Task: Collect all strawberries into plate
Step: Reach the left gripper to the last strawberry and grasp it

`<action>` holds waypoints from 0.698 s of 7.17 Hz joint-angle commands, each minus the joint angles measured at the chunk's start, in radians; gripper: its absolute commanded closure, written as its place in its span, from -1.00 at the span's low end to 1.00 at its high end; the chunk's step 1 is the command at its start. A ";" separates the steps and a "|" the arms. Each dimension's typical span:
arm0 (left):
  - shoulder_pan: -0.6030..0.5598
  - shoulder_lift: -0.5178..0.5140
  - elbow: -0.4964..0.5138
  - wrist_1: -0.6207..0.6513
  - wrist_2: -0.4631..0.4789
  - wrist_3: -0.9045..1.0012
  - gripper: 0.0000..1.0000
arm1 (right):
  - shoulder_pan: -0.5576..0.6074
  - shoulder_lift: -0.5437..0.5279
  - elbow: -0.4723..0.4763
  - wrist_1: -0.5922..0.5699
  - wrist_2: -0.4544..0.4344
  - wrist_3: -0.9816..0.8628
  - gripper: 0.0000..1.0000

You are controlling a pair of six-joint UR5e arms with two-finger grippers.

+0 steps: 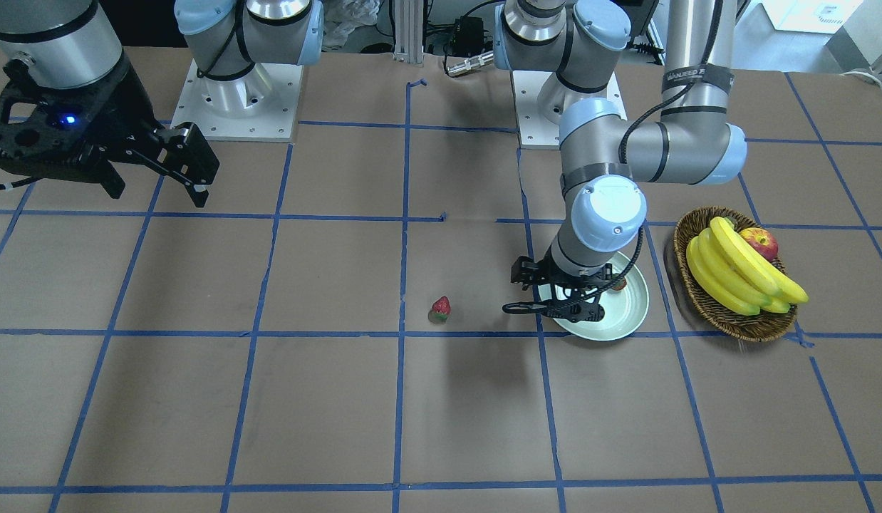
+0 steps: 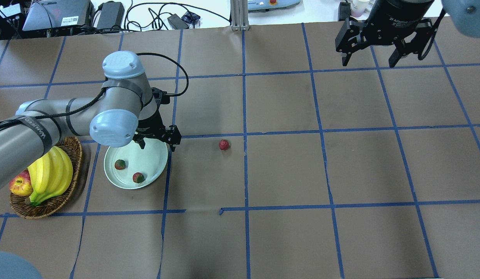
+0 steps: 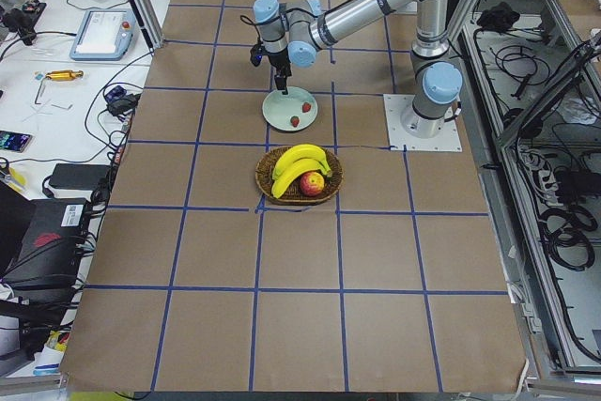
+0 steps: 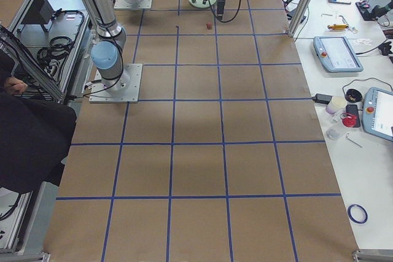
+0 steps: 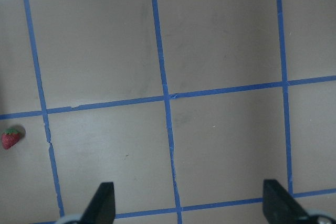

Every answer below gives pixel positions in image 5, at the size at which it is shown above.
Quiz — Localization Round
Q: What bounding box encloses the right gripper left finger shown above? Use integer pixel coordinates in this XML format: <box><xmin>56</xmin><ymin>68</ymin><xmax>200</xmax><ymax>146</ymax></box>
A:
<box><xmin>81</xmin><ymin>182</ymin><xmax>116</xmax><ymax>224</ymax></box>

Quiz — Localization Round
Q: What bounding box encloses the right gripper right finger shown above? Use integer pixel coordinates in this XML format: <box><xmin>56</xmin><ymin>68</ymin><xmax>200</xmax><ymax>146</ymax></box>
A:
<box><xmin>263</xmin><ymin>179</ymin><xmax>309</xmax><ymax>224</ymax></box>

